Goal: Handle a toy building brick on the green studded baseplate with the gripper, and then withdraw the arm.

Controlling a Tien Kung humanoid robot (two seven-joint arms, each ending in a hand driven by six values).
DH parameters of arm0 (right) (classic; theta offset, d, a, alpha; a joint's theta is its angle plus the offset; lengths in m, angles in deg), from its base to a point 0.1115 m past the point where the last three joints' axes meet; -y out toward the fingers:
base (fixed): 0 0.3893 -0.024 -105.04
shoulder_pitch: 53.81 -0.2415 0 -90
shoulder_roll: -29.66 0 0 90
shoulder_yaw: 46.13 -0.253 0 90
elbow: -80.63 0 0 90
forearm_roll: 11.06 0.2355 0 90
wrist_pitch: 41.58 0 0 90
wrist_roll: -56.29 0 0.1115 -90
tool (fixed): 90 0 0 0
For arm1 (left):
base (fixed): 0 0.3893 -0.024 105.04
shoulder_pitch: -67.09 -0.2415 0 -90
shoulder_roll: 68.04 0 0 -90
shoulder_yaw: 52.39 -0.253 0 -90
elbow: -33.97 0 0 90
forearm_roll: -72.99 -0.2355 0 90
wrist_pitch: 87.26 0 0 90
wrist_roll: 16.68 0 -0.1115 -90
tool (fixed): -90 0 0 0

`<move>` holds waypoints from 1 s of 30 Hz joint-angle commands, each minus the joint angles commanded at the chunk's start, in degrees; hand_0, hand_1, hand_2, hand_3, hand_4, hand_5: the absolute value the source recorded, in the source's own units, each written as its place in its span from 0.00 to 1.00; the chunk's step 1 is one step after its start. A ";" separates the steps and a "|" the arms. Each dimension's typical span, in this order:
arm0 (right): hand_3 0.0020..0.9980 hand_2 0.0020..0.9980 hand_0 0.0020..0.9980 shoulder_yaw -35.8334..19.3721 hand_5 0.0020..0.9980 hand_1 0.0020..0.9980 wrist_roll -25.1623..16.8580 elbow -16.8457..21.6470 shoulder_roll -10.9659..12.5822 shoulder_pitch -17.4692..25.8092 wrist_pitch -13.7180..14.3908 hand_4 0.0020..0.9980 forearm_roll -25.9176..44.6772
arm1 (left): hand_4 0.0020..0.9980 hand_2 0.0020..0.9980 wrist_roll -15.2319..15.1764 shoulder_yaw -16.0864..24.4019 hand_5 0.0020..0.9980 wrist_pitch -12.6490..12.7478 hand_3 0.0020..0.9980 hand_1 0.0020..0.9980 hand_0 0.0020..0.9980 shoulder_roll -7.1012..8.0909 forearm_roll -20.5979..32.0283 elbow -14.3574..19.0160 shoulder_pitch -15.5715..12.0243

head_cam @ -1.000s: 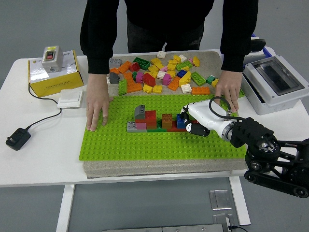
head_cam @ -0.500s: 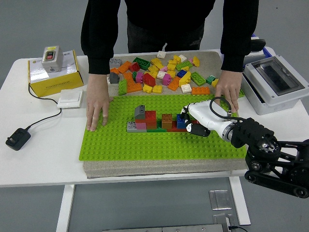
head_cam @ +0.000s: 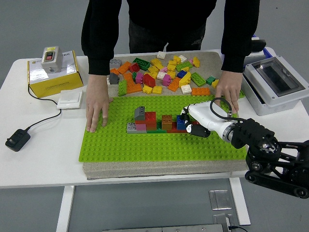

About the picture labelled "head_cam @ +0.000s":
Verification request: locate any person's right hand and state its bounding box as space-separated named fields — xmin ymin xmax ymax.
xmin=85 ymin=73 xmax=114 ymax=133

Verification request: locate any person's left hand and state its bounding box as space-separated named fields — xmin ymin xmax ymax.
xmin=214 ymin=71 xmax=243 ymax=114

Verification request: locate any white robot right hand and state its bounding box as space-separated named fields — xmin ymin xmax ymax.
xmin=180 ymin=101 xmax=236 ymax=139

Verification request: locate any green studded baseplate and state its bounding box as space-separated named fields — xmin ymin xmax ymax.
xmin=78 ymin=95 xmax=248 ymax=163

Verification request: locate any long orange toy brick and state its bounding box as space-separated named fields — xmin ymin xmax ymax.
xmin=117 ymin=61 xmax=133 ymax=75
xmin=191 ymin=87 xmax=211 ymax=97
xmin=168 ymin=76 xmax=182 ymax=92

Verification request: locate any dark grey slope toy brick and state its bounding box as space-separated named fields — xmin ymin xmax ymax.
xmin=109 ymin=72 xmax=121 ymax=85

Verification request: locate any long lime toy brick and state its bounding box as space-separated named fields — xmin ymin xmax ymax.
xmin=175 ymin=61 xmax=193 ymax=72
xmin=190 ymin=72 xmax=207 ymax=87
xmin=117 ymin=79 xmax=128 ymax=97

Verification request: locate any long red toy brick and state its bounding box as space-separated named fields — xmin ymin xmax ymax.
xmin=167 ymin=120 xmax=201 ymax=134

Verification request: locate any brown toy brick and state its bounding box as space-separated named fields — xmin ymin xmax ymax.
xmin=161 ymin=114 xmax=173 ymax=131

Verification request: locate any yellow curved toy brick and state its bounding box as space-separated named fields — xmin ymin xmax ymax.
xmin=179 ymin=72 xmax=192 ymax=88

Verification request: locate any large orange toy plate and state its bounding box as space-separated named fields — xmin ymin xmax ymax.
xmin=123 ymin=72 xmax=143 ymax=95

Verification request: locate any dark red toy brick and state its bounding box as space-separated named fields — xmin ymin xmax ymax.
xmin=134 ymin=119 xmax=157 ymax=131

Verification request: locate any red slope toy brick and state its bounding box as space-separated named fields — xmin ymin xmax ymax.
xmin=142 ymin=73 xmax=156 ymax=88

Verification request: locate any long dark green toy brick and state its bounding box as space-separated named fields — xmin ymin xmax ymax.
xmin=133 ymin=58 xmax=151 ymax=72

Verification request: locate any grey-brown foam mat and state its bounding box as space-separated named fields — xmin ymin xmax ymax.
xmin=83 ymin=51 xmax=249 ymax=181

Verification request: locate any yellow cardboard box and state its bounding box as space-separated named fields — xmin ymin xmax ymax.
xmin=27 ymin=50 xmax=84 ymax=99

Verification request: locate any black plug adapter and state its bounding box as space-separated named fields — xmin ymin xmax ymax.
xmin=252 ymin=40 xmax=267 ymax=52

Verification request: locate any blue plastic bin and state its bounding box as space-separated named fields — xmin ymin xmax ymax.
xmin=251 ymin=33 xmax=273 ymax=60

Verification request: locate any large metal floor plate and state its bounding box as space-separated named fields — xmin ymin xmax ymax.
xmin=209 ymin=189 xmax=232 ymax=211
xmin=212 ymin=213 xmax=240 ymax=227

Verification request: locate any person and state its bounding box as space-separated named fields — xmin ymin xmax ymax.
xmin=81 ymin=0 xmax=261 ymax=76

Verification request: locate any black power adapter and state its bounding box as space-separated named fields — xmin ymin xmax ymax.
xmin=5 ymin=129 xmax=31 ymax=152

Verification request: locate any white table leg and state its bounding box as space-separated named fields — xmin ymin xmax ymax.
xmin=56 ymin=186 xmax=75 ymax=232
xmin=229 ymin=178 xmax=251 ymax=226

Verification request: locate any long metal bar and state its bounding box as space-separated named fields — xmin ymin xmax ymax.
xmin=102 ymin=223 xmax=226 ymax=232

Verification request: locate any white wall switch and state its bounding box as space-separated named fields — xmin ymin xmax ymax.
xmin=57 ymin=90 xmax=84 ymax=110

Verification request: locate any black looped wrist cable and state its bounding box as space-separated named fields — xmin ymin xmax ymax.
xmin=209 ymin=97 xmax=239 ymax=121

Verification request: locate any white wall socket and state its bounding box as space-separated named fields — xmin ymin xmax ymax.
xmin=250 ymin=49 xmax=266 ymax=58

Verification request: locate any grey push-button switch box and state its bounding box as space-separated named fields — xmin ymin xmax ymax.
xmin=41 ymin=46 xmax=64 ymax=74

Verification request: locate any grey enclosure with clear lid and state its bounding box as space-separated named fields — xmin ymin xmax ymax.
xmin=241 ymin=56 xmax=309 ymax=116

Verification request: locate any black adapter cord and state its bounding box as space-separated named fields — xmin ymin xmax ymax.
xmin=26 ymin=83 xmax=63 ymax=132

